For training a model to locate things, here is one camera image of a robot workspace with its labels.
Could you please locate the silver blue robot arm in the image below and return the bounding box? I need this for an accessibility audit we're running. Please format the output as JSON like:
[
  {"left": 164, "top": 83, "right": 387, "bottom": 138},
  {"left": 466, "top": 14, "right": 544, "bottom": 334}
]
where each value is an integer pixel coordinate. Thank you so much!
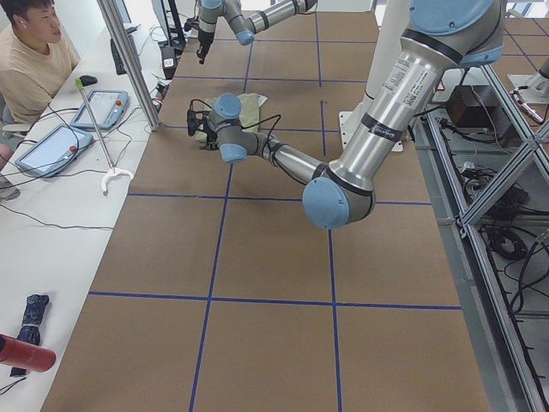
[
  {"left": 202, "top": 1, "right": 505, "bottom": 229},
  {"left": 196, "top": 0, "right": 317, "bottom": 64}
]

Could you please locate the blue teach pendant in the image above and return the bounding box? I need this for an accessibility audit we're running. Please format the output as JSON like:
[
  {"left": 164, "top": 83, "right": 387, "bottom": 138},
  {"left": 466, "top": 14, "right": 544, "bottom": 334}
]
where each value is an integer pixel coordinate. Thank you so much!
[
  {"left": 15, "top": 125, "right": 94, "bottom": 178},
  {"left": 70, "top": 89, "right": 130, "bottom": 130}
]

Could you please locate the black computer mouse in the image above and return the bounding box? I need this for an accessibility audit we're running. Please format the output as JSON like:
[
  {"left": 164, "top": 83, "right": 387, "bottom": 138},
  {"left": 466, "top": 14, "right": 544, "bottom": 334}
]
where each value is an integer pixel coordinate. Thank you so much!
[{"left": 79, "top": 75, "right": 98, "bottom": 87}]

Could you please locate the person in beige shirt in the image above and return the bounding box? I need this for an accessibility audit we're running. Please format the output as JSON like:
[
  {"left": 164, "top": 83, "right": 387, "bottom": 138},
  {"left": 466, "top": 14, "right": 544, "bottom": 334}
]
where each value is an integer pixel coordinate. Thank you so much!
[{"left": 0, "top": 0, "right": 81, "bottom": 161}]

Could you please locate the white camera mast pole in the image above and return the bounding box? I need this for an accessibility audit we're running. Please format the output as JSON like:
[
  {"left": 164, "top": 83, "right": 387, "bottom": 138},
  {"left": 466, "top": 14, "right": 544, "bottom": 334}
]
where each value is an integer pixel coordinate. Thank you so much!
[{"left": 339, "top": 0, "right": 411, "bottom": 148}]

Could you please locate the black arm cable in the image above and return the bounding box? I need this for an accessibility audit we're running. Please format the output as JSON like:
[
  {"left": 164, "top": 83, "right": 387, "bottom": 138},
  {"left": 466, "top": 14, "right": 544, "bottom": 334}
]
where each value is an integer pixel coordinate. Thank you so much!
[{"left": 189, "top": 99, "right": 293, "bottom": 167}]

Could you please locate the folded dark blue umbrella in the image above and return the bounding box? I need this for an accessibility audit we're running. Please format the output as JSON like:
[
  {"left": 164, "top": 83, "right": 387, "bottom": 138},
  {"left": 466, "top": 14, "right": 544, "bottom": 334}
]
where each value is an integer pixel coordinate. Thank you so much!
[{"left": 16, "top": 294, "right": 51, "bottom": 372}]

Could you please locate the far blue teach pendant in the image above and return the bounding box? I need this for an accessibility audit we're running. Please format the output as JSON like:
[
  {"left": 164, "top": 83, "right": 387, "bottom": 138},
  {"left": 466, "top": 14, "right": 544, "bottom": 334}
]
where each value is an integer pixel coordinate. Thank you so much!
[{"left": 70, "top": 89, "right": 130, "bottom": 130}]

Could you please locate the near blue teach pendant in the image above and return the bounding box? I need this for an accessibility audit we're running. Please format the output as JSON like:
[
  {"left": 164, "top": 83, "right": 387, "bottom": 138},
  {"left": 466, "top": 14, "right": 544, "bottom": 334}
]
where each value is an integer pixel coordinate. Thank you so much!
[{"left": 15, "top": 125, "right": 94, "bottom": 178}]

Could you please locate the olive green long-sleeve shirt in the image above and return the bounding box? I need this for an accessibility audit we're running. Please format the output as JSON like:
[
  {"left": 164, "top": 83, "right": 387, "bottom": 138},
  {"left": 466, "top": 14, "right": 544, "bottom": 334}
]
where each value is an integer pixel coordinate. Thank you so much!
[{"left": 189, "top": 93, "right": 268, "bottom": 148}]

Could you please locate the aluminium frame rail structure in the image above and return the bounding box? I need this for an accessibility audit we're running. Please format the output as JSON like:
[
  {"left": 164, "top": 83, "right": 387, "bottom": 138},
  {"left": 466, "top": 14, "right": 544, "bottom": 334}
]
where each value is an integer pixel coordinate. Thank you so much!
[{"left": 413, "top": 56, "right": 548, "bottom": 411}]

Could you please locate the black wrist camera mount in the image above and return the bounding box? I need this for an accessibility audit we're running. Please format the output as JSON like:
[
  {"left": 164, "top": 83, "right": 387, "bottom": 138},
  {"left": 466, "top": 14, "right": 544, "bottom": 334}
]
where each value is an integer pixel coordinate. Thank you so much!
[
  {"left": 186, "top": 109, "right": 210, "bottom": 136},
  {"left": 184, "top": 17, "right": 199, "bottom": 33}
]

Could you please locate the silver reacher grabber stick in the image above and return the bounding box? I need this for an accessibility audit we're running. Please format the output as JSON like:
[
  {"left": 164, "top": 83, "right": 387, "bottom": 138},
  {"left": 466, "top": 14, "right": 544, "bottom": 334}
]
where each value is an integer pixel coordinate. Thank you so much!
[{"left": 75, "top": 77, "right": 134, "bottom": 197}]

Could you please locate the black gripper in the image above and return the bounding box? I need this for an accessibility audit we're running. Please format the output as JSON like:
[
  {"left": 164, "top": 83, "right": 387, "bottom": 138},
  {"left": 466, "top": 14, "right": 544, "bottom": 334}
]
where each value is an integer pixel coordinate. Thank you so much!
[
  {"left": 201, "top": 127, "right": 219, "bottom": 151},
  {"left": 196, "top": 29, "right": 213, "bottom": 64}
]

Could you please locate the red cylinder bottle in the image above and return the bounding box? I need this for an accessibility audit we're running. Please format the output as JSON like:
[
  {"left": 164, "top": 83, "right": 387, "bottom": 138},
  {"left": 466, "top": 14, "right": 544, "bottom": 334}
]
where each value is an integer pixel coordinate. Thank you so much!
[{"left": 1, "top": 335, "right": 57, "bottom": 373}]

